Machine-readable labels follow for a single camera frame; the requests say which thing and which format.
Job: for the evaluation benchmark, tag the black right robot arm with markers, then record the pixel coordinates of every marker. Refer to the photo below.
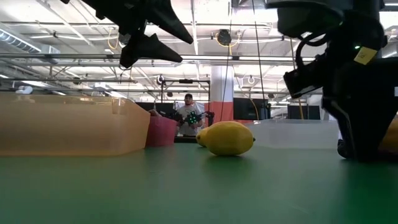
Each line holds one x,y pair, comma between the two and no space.
311,18

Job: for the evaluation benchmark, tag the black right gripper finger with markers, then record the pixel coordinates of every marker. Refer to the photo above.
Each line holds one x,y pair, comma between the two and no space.
368,133
345,130

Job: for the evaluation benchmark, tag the robot gripper with green lights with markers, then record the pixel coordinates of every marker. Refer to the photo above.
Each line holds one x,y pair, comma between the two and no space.
192,118

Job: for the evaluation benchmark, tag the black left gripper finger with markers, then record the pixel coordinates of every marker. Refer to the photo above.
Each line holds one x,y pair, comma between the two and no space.
146,49
168,18

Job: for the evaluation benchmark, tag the clear plastic bin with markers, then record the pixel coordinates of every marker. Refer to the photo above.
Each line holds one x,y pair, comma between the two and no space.
295,133

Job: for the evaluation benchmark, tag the red and yellow apple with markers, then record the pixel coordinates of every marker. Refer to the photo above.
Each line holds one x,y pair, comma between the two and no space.
154,113

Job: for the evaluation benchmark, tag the orange plastic bin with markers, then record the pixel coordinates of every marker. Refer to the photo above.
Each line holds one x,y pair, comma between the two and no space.
71,124

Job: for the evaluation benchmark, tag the white and orange column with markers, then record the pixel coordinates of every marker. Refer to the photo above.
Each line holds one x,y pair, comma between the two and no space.
222,90

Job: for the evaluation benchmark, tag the person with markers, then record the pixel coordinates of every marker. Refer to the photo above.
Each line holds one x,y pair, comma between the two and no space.
186,128

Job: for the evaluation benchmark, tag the pink plastic bin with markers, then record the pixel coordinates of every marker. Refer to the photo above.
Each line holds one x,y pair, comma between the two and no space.
160,130

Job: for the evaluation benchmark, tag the silver ceiling duct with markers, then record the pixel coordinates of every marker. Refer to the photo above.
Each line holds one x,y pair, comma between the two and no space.
18,42

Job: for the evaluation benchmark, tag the black monitor screen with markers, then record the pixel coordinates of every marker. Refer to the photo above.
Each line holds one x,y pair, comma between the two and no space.
303,112
161,107
248,109

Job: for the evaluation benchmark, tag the yellow lemon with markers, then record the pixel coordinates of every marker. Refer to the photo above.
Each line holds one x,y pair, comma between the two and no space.
201,137
228,138

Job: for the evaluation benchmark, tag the orange fruit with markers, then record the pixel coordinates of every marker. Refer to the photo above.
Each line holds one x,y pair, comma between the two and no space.
391,137

